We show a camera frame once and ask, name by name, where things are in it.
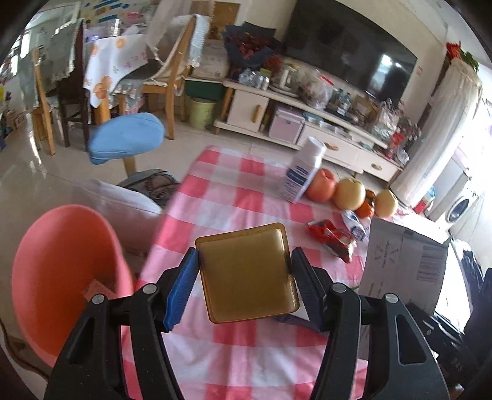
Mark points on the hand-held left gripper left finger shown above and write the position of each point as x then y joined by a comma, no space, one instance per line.
180,292

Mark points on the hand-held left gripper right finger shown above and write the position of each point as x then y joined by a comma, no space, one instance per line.
307,292

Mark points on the red foil snack packet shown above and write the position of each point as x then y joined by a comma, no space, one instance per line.
332,240

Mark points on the gold plastic tray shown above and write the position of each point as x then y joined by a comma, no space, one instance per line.
246,277

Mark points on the white printed foil packet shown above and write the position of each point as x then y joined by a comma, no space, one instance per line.
403,265

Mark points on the pink plastic bin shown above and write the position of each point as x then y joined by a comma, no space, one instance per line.
57,250

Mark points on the dark cloth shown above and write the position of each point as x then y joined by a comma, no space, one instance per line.
467,269

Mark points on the blue and white wrapper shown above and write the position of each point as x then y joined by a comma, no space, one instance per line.
354,226

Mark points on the orange tangerine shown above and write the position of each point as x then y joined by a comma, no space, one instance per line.
365,207

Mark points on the large yellow pear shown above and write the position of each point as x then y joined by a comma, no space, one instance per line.
349,194

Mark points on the red apple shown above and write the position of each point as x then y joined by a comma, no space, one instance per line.
321,186

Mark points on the grey patterned cushion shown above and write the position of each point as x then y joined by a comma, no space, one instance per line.
153,186

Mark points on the white cushion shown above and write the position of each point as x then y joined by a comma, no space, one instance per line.
115,204

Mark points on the pink checked tablecloth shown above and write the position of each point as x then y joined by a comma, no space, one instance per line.
230,192

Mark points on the small yellow pear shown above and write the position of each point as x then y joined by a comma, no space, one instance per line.
386,203

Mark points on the white plastic bottle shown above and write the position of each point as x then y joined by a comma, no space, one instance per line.
301,171

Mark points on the white washing machine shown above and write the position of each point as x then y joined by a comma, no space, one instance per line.
461,207

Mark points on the blue cushioned stool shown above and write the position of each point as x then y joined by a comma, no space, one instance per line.
127,136

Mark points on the pink storage box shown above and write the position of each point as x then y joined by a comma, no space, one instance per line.
286,125

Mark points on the green waste bin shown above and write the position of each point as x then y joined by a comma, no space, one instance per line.
201,113

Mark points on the crinkled plastic bag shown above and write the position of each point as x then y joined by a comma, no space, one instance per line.
384,121

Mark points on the cream television cabinet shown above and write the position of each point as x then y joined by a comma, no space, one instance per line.
246,104

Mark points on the clear plastic bag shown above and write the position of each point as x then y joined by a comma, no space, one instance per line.
315,90

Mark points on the white covered air conditioner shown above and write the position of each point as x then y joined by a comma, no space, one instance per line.
442,127

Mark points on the wooden chair with lace cover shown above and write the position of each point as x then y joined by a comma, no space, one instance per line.
173,77

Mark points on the glass kettle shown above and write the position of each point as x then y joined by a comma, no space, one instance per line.
289,77

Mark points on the dark wooden chair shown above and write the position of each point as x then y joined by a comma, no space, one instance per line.
73,96

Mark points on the table with orange print cloth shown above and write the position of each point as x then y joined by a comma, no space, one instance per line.
111,69

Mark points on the red flower bouquet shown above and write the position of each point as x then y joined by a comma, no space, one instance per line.
250,46

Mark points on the black television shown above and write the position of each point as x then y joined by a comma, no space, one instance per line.
346,42

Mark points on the wooden chair with grey cover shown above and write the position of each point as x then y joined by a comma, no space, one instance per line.
42,77

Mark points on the colourful wall poster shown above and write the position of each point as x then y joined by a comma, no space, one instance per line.
98,7

